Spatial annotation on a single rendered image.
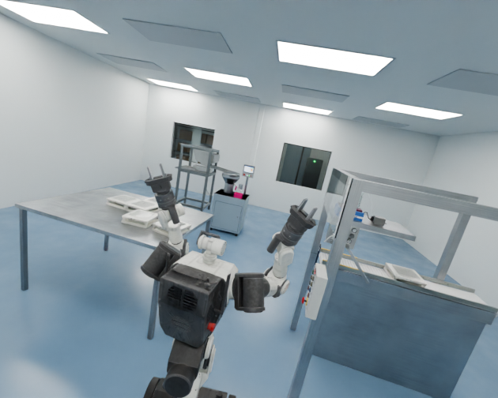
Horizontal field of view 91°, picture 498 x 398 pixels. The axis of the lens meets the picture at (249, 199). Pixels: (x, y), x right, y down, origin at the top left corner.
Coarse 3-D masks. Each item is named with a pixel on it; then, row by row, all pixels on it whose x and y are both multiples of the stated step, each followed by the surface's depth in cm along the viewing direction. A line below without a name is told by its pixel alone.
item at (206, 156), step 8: (192, 152) 591; (200, 152) 535; (208, 152) 538; (200, 160) 539; (208, 160) 528; (216, 160) 555; (184, 168) 547; (192, 168) 545; (200, 168) 554; (208, 168) 531; (216, 168) 551; (208, 176) 539; (176, 184) 550; (176, 192) 554; (176, 200) 561; (184, 200) 616; (192, 200) 613; (200, 200) 613; (200, 208) 553; (208, 208) 611
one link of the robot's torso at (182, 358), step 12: (180, 348) 101; (192, 348) 102; (204, 348) 105; (168, 360) 99; (180, 360) 99; (192, 360) 99; (168, 372) 97; (180, 372) 95; (192, 372) 98; (168, 384) 95; (180, 384) 94; (192, 384) 96; (180, 396) 96
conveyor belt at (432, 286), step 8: (320, 256) 228; (328, 256) 229; (344, 264) 218; (352, 264) 222; (360, 264) 226; (376, 272) 214; (384, 272) 217; (424, 280) 217; (432, 288) 205; (440, 288) 208; (448, 288) 211; (456, 296) 199; (464, 296) 202; (472, 296) 205
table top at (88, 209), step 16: (80, 192) 282; (96, 192) 293; (112, 192) 305; (128, 192) 318; (32, 208) 215; (48, 208) 221; (64, 208) 228; (80, 208) 235; (96, 208) 243; (112, 208) 251; (80, 224) 206; (96, 224) 209; (112, 224) 215; (128, 224) 222; (192, 224) 251; (128, 240) 197; (144, 240) 198; (160, 240) 204
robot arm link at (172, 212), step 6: (162, 204) 116; (168, 204) 117; (174, 204) 119; (180, 204) 125; (162, 210) 120; (168, 210) 117; (174, 210) 117; (180, 210) 123; (168, 216) 120; (174, 216) 118; (174, 222) 119
